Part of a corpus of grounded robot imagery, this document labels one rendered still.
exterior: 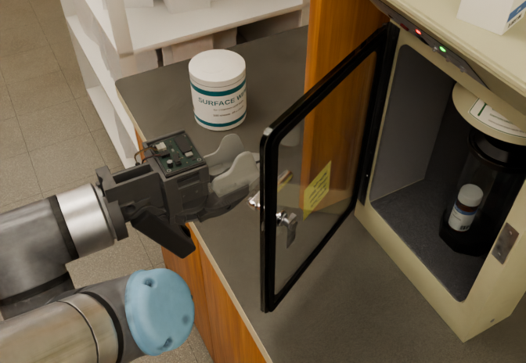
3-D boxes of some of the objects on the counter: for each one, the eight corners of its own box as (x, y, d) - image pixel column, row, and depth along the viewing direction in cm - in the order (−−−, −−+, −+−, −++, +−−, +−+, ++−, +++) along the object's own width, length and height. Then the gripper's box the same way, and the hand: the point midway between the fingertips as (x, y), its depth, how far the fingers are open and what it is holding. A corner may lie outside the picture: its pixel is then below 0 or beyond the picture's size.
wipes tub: (232, 92, 140) (230, 42, 130) (256, 121, 132) (255, 70, 122) (185, 107, 136) (179, 57, 125) (207, 138, 128) (202, 87, 117)
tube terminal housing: (446, 173, 120) (598, -271, 65) (566, 284, 99) (932, -226, 45) (353, 213, 111) (439, -257, 57) (463, 344, 91) (761, -193, 37)
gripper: (109, 209, 54) (291, 141, 61) (85, 154, 60) (254, 98, 67) (124, 259, 60) (289, 192, 67) (102, 205, 66) (255, 149, 73)
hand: (262, 166), depth 69 cm, fingers closed
